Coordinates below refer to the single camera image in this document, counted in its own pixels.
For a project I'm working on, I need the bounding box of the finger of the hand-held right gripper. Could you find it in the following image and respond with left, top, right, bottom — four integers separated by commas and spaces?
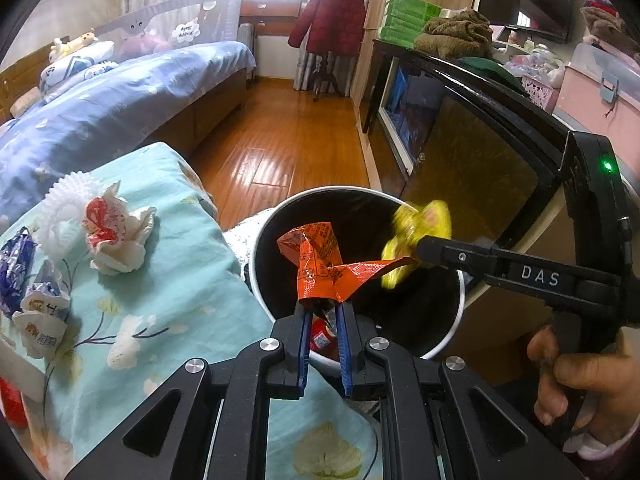
415, 236, 582, 309

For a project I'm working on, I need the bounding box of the black monitor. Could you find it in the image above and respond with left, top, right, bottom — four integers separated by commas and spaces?
477, 0, 577, 44

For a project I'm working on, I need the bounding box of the red padded coat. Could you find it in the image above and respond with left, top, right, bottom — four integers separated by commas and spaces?
287, 0, 367, 57

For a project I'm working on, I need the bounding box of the black glass door cabinet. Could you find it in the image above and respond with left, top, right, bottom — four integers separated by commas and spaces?
362, 39, 576, 293

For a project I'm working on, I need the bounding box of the grey mesh bed rail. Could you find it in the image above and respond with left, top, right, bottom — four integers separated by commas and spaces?
92, 0, 242, 59

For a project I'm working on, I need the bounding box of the crumpled white printed packet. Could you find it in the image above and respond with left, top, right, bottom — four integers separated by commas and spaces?
12, 260, 72, 359

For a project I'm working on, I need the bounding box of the dark green cloth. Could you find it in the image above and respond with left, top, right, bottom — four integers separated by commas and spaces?
457, 56, 529, 97

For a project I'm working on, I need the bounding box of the crumpled white red wrapper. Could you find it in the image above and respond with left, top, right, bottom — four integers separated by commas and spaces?
85, 181, 159, 276

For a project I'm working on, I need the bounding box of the stack of green boxes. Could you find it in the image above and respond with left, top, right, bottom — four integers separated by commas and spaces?
378, 0, 443, 49

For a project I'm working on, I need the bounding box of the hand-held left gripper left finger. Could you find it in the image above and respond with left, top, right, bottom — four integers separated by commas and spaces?
65, 302, 313, 480

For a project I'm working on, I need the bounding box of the person's right forearm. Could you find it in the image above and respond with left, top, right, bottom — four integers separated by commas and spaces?
562, 422, 640, 480

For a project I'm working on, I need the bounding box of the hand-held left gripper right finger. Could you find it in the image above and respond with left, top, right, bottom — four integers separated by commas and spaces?
332, 302, 586, 480

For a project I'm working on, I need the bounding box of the teal floral blanket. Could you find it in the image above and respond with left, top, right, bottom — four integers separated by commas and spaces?
0, 142, 382, 480

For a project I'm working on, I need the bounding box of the brown towel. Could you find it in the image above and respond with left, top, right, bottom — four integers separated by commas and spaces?
414, 8, 496, 59

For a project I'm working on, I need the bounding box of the white spiky ball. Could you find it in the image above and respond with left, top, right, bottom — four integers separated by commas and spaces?
37, 175, 118, 257

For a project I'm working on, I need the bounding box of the red packet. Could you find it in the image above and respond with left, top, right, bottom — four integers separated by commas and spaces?
310, 316, 339, 361

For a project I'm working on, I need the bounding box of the wooden bed frame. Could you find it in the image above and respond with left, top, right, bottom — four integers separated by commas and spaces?
0, 50, 252, 158

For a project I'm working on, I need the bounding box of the red plastic item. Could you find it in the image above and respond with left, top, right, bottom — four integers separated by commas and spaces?
0, 377, 29, 429

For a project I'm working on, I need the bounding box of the pile of knit clothing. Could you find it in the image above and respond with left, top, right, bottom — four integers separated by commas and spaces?
580, 0, 640, 56

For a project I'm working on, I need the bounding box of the yellow plush toy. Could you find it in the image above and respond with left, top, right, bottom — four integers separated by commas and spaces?
49, 32, 98, 61

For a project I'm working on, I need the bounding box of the wooden drawer cabinet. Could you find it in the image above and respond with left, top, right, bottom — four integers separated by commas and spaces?
240, 0, 306, 37

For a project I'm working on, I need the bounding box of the blue plastic wrapper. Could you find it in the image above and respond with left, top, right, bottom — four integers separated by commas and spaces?
0, 227, 39, 317

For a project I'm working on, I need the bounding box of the white blue pillow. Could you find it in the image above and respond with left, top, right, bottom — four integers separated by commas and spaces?
40, 40, 120, 102

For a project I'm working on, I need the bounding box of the dark wooden coat rack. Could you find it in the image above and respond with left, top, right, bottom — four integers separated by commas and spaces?
304, 0, 367, 103

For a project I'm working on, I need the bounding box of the beige small pillow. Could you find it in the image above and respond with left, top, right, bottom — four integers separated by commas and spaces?
10, 87, 42, 117

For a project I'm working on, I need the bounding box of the person's right hand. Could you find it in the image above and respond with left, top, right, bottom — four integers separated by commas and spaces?
527, 325, 640, 442

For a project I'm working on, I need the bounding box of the yellow snack wrapper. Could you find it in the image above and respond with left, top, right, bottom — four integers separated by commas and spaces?
381, 200, 453, 291

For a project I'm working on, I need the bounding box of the pink plush toy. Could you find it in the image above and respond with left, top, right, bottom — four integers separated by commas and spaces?
120, 29, 174, 59

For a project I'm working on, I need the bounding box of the white pink patterned basket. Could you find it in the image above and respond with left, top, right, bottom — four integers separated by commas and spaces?
520, 72, 559, 114

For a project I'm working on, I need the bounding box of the bed with blue quilt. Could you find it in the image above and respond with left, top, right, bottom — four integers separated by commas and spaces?
0, 41, 257, 223

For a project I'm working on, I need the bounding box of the pink storage box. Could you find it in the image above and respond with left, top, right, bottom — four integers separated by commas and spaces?
552, 42, 640, 137

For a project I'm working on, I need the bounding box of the orange snack wrapper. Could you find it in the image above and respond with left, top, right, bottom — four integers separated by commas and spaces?
276, 221, 418, 312

